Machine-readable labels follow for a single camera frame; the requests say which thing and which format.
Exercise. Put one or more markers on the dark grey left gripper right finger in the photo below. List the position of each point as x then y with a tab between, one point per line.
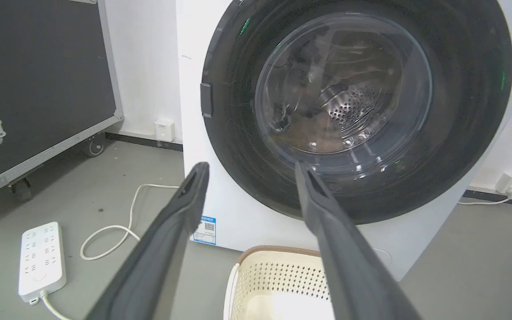
349	262

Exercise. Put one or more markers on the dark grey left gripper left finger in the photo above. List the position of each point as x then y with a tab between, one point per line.
158	253

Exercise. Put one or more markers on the white front-load washing machine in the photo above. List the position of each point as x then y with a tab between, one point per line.
256	222

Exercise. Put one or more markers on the black round washing machine door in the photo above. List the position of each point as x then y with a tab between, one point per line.
460	111

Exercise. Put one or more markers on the blue QR code sticker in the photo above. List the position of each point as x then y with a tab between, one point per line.
205	230

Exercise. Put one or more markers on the cream perforated laundry basket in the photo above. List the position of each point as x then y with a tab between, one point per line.
278	284

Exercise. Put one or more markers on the white power strip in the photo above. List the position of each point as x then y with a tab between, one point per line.
42	260

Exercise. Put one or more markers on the flight case caster wheel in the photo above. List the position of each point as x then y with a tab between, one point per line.
21	189
94	145

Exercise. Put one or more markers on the black flight case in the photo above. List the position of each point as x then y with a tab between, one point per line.
38	80

